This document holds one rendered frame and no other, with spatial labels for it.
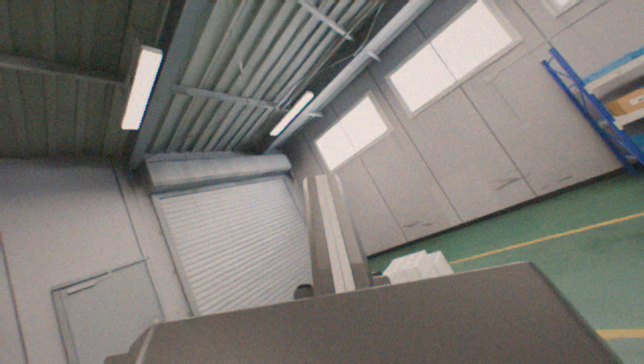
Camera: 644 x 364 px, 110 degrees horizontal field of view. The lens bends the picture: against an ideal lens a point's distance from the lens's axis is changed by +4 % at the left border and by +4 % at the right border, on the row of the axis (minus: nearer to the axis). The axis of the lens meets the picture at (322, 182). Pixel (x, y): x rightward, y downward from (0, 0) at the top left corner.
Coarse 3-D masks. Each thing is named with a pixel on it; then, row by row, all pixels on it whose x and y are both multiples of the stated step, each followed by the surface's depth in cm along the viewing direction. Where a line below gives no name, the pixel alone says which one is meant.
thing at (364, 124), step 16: (368, 96) 515; (352, 112) 543; (368, 112) 520; (336, 128) 576; (352, 128) 549; (368, 128) 525; (384, 128) 503; (320, 144) 612; (336, 144) 582; (352, 144) 553; (368, 144) 531; (336, 160) 589
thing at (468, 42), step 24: (480, 0) 378; (456, 24) 401; (480, 24) 382; (504, 24) 365; (432, 48) 427; (456, 48) 406; (480, 48) 386; (504, 48) 369; (408, 72) 459; (432, 72) 434; (456, 72) 411; (408, 96) 465; (432, 96) 439
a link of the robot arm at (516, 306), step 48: (384, 288) 5; (432, 288) 5; (480, 288) 5; (528, 288) 5; (144, 336) 5; (192, 336) 5; (240, 336) 5; (288, 336) 5; (336, 336) 5; (384, 336) 5; (432, 336) 5; (480, 336) 4; (528, 336) 4; (576, 336) 4
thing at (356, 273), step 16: (336, 176) 11; (336, 192) 10; (336, 208) 9; (336, 224) 8; (352, 224) 8; (336, 240) 8; (352, 240) 8; (352, 256) 7; (352, 272) 7; (368, 272) 7; (352, 288) 6
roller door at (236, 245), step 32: (192, 192) 444; (224, 192) 496; (256, 192) 553; (288, 192) 628; (160, 224) 384; (192, 224) 419; (224, 224) 462; (256, 224) 511; (288, 224) 576; (192, 256) 394; (224, 256) 432; (256, 256) 475; (288, 256) 532; (192, 288) 372; (224, 288) 405; (256, 288) 445; (288, 288) 491
